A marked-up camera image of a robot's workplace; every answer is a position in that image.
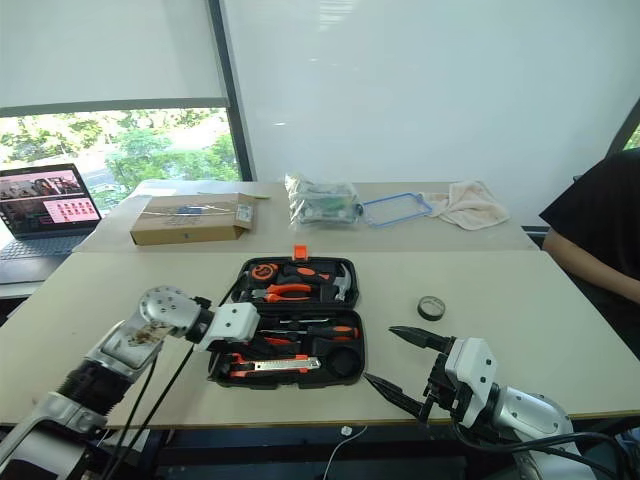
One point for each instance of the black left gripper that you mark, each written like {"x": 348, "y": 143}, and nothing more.
{"x": 235, "y": 345}

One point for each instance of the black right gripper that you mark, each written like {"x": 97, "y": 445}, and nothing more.
{"x": 447, "y": 390}

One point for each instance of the orange tester screwdriver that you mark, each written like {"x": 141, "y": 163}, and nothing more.
{"x": 280, "y": 341}

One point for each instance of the orange black utility knife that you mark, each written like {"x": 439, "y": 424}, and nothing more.
{"x": 280, "y": 366}

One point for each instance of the bare forearm of person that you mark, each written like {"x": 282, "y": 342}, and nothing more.
{"x": 590, "y": 260}

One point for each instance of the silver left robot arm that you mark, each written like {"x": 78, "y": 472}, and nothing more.
{"x": 125, "y": 340}

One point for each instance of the black tool case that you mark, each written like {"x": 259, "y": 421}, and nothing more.
{"x": 345, "y": 367}

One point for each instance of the dark electrical tape roll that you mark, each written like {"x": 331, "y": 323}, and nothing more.
{"x": 425, "y": 314}

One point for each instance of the orange black tape measure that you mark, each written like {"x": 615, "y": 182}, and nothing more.
{"x": 261, "y": 272}

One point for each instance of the claw hammer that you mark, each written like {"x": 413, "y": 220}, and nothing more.
{"x": 342, "y": 287}

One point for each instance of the brown cardboard box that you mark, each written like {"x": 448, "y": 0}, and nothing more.
{"x": 185, "y": 227}

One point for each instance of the small blue circuit board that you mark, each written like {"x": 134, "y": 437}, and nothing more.
{"x": 187, "y": 209}

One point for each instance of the clear lid with blue rim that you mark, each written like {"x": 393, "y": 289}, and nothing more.
{"x": 372, "y": 223}

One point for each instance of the clear bag of parts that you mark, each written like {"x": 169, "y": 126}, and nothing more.
{"x": 320, "y": 205}

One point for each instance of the beige cloth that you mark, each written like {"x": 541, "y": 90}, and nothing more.
{"x": 475, "y": 207}

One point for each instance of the white side desk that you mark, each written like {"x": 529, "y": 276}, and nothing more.
{"x": 15, "y": 291}

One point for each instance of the open laptop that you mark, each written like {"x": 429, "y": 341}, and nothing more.
{"x": 45, "y": 200}

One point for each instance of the person in black shirt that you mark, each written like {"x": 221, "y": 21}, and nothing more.
{"x": 600, "y": 200}

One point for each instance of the white roller blind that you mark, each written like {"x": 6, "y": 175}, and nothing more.
{"x": 100, "y": 50}

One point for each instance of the black table frame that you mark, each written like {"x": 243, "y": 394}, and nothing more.
{"x": 250, "y": 442}

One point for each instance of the black window frame post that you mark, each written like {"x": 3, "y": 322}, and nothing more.
{"x": 235, "y": 100}

